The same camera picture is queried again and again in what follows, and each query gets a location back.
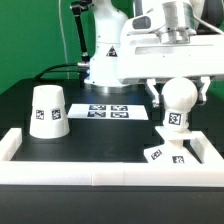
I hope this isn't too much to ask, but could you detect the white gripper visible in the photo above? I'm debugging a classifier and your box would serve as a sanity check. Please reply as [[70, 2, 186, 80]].
[[116, 13, 224, 109]]

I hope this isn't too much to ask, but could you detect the white lamp bulb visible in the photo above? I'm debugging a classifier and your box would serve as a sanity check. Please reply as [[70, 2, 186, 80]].
[[162, 78, 198, 132]]

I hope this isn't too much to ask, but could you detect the white lamp base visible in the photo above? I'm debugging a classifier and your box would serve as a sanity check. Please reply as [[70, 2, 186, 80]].
[[144, 126, 198, 165]]

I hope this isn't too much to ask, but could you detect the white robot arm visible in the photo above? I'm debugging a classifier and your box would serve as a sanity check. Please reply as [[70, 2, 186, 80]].
[[87, 0, 224, 106]]

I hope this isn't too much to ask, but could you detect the white lamp shade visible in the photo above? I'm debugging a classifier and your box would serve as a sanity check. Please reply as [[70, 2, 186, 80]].
[[30, 85, 70, 139]]

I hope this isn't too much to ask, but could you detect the white marker sheet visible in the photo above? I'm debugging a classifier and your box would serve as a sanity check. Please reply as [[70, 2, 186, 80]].
[[68, 104, 148, 120]]

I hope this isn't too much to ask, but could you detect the white U-shaped fence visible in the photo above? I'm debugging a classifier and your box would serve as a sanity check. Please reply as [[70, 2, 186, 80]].
[[0, 128, 224, 187]]

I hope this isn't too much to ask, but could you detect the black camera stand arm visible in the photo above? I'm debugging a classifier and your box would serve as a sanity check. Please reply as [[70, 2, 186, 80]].
[[70, 0, 92, 62]]

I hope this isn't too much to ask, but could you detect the black cable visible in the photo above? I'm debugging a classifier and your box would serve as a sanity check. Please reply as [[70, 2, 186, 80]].
[[33, 61, 91, 82]]

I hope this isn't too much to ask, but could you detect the white hanging cable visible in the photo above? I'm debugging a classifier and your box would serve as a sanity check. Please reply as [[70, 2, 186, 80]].
[[58, 0, 71, 80]]

